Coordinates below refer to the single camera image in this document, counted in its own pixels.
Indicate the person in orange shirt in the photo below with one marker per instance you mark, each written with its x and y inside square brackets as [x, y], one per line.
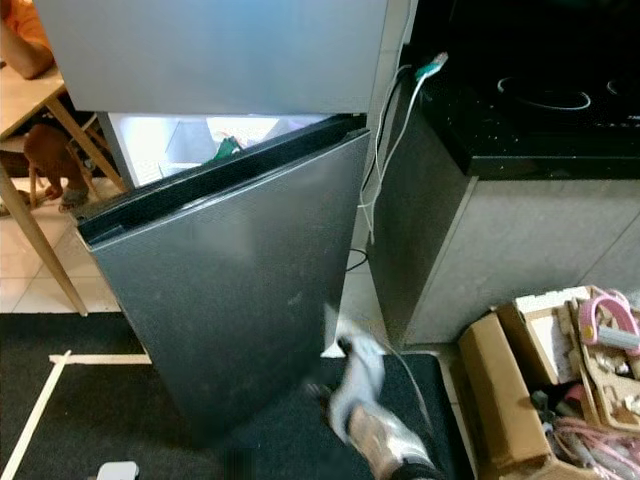
[55, 155]

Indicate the wooden dining table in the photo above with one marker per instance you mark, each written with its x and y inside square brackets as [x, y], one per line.
[25, 100]

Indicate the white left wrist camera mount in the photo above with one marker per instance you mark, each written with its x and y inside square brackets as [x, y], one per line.
[118, 471]

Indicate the green package in fridge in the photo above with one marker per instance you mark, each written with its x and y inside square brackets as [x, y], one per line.
[228, 150]

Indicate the grey fridge main door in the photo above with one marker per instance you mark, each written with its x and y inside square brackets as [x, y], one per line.
[230, 290]

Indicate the grey kitchen counter cabinet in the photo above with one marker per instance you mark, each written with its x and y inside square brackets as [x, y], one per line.
[500, 250]

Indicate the black induction cooktop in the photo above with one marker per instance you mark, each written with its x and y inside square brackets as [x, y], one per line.
[540, 110]

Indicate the open cardboard box with clutter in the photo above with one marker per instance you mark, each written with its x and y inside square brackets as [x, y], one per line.
[560, 340]

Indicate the grey fridge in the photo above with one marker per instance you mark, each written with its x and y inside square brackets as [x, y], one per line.
[160, 150]

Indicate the long brown cardboard box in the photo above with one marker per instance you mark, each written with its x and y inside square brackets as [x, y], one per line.
[500, 400]

